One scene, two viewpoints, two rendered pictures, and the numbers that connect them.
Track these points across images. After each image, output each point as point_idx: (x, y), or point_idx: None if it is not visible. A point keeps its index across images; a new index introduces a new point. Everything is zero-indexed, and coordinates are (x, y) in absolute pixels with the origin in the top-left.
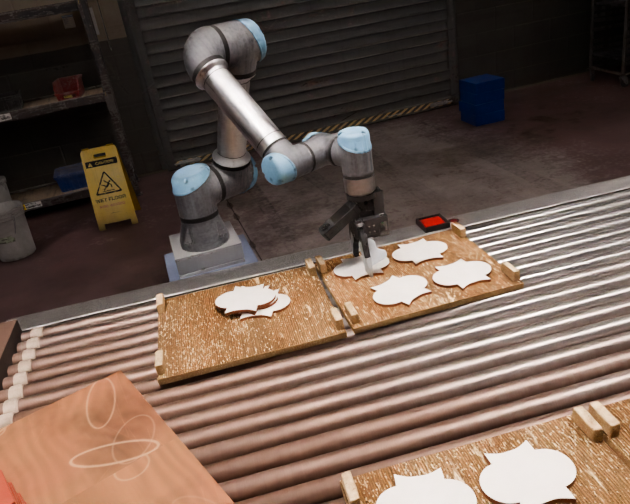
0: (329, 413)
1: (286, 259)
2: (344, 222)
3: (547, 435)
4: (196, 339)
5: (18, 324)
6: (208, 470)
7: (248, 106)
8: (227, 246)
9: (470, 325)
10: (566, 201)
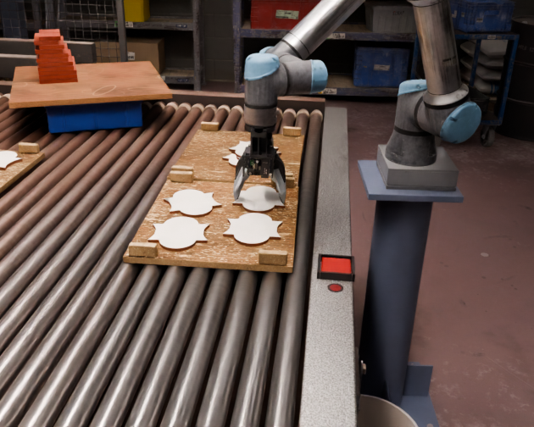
0: (100, 163)
1: (337, 186)
2: None
3: None
4: (230, 140)
5: (322, 104)
6: (107, 137)
7: (314, 7)
8: (386, 163)
9: (111, 223)
10: (303, 407)
